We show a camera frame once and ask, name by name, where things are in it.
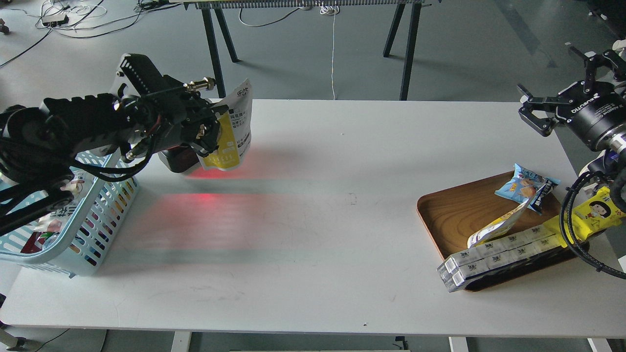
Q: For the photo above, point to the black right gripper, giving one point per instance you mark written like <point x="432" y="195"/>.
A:
<point x="592" y="110"/>

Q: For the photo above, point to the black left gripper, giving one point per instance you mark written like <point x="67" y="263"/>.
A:
<point x="167" y="113"/>

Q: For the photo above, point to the yellow chickpea snack pouch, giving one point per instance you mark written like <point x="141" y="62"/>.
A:
<point x="235" y="137"/>

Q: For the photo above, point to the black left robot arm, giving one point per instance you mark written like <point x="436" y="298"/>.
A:
<point x="111" y="136"/>

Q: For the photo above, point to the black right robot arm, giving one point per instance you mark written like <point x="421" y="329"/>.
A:
<point x="607" y="170"/>

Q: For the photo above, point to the blue snack packet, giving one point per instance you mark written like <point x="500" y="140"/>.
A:
<point x="528" y="186"/>

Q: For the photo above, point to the yellow cartoon face snack bag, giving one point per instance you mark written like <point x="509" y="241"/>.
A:
<point x="596" y="214"/>

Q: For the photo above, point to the white yellow snack pouch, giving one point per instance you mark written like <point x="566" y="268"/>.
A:
<point x="498" y="227"/>

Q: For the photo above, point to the light blue plastic basket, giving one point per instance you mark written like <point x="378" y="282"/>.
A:
<point x="83" y="244"/>

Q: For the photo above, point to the red white snack bag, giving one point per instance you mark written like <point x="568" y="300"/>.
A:
<point x="49" y="227"/>

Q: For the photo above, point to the long clear boxed snack pack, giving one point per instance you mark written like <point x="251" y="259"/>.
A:
<point x="501" y="260"/>

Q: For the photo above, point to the black barcode scanner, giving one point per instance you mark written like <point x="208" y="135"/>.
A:
<point x="178" y="159"/>

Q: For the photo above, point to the brown wooden tray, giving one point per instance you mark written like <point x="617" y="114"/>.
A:
<point x="451" y="216"/>

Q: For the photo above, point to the black trestle table frame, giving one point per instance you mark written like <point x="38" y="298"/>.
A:
<point x="285" y="46"/>

